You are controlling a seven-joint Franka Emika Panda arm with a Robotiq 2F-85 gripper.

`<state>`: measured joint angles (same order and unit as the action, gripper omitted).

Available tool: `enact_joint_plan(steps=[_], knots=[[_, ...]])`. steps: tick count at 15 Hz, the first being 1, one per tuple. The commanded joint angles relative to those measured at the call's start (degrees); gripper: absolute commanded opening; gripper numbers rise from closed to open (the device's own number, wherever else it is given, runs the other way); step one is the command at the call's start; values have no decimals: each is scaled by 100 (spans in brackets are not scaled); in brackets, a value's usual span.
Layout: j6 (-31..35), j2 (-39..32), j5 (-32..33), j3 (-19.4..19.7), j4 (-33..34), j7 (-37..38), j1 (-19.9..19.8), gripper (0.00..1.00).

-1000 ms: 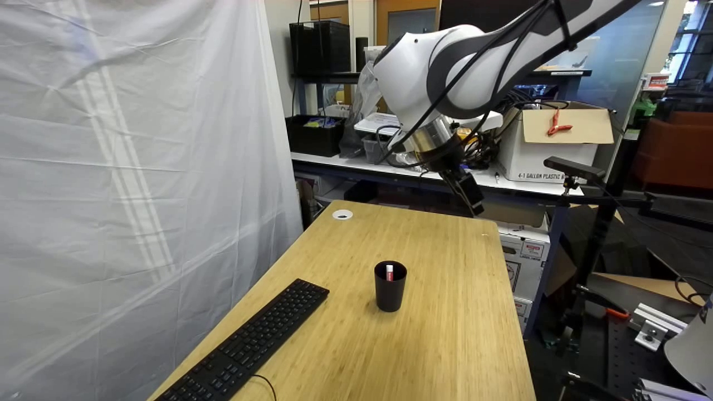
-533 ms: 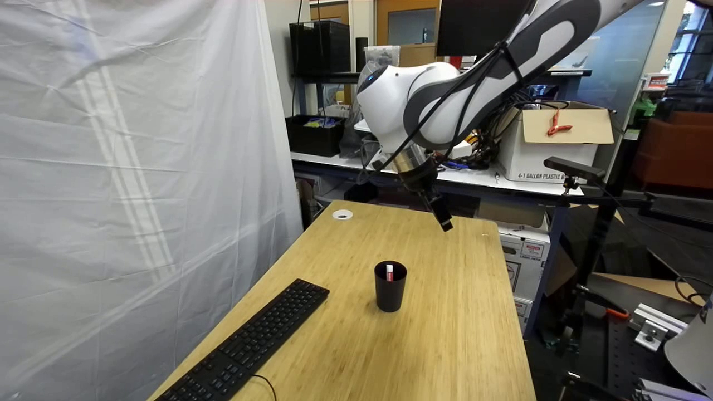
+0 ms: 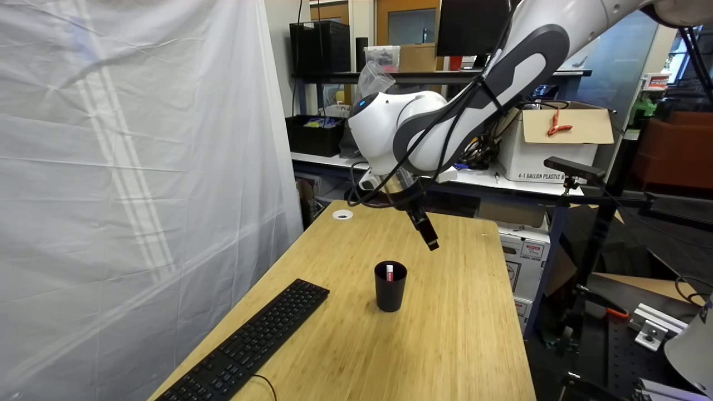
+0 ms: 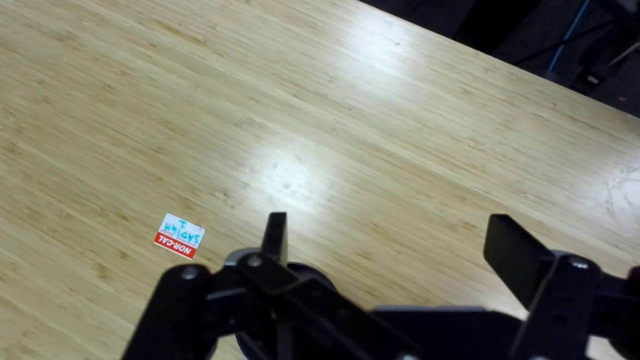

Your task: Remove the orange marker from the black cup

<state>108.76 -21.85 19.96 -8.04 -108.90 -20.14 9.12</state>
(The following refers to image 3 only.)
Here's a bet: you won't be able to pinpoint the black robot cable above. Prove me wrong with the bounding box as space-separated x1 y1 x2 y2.
345 0 521 210

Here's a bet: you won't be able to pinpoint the flat brown cardboard sheet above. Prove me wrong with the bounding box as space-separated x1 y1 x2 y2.
590 269 708 312

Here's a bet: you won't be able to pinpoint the clear plastic bag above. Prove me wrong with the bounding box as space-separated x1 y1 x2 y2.
357 57 400 106

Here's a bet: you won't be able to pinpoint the black computer keyboard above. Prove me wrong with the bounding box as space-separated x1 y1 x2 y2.
153 276 332 401

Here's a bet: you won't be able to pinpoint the aluminium extrusion bracket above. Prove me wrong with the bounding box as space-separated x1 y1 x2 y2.
629 300 690 353

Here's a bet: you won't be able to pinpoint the black cup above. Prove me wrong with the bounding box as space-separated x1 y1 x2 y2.
372 257 411 314

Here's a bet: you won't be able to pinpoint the white shelf bench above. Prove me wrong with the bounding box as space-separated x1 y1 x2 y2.
289 148 586 201

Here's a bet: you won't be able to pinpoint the white cardboard box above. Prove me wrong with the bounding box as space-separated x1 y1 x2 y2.
497 101 618 187

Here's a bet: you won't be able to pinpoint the large dark monitor screen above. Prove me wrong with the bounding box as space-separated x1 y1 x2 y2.
434 0 523 57

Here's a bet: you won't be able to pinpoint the red handled pliers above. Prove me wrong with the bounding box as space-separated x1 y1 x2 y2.
546 101 578 140

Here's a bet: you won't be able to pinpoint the white box under table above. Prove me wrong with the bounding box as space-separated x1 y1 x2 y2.
497 225 553 324

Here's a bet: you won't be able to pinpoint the black stacked trays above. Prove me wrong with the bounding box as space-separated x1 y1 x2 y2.
288 18 352 78

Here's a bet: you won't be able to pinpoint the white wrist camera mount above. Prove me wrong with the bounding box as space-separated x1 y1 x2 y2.
357 171 383 193

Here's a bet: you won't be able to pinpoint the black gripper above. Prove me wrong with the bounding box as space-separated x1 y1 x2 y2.
385 177 441 251

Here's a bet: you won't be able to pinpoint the brown cabinet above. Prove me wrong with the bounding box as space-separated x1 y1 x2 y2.
631 108 713 191

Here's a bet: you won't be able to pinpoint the black camera stand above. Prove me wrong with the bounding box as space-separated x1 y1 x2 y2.
542 154 713 344

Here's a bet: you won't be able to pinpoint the black plastic bin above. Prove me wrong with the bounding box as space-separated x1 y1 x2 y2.
285 114 347 158

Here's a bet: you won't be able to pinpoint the white translucent curtain sheet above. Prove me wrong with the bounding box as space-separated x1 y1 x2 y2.
0 0 305 401

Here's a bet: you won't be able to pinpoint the thin black keyboard cable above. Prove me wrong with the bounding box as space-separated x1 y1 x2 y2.
247 371 282 401

